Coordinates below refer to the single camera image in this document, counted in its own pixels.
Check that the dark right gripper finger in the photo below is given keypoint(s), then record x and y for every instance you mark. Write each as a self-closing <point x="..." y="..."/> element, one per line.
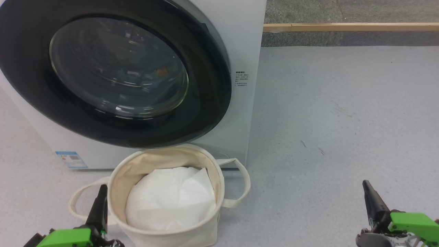
<point x="381" y="207"/>
<point x="372" y="209"/>

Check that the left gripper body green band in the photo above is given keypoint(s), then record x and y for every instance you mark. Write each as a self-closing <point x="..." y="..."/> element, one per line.
<point x="65" y="237"/>

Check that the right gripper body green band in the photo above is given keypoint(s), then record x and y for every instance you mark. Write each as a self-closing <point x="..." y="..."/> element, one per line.
<point x="411" y="224"/>

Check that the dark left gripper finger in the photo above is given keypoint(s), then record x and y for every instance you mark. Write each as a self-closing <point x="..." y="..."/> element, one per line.
<point x="105" y="212"/>
<point x="96" y="212"/>

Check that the round washing machine door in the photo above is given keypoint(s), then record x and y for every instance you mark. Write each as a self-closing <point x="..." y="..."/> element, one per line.
<point x="212" y="103"/>

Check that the white cloth in basket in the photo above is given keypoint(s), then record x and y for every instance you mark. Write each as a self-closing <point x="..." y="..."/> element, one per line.
<point x="171" y="199"/>

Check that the cream fabric laundry basket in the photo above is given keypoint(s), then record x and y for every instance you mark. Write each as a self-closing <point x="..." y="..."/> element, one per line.
<point x="171" y="240"/>

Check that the white front-load washing machine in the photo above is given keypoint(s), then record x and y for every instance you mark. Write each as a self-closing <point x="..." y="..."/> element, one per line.
<point x="240" y="34"/>

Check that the blue energy label sticker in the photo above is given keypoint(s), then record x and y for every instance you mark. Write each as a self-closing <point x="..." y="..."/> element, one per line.
<point x="71" y="160"/>

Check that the wooden floor edge strip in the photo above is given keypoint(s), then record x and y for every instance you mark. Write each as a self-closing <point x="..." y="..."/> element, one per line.
<point x="343" y="27"/>

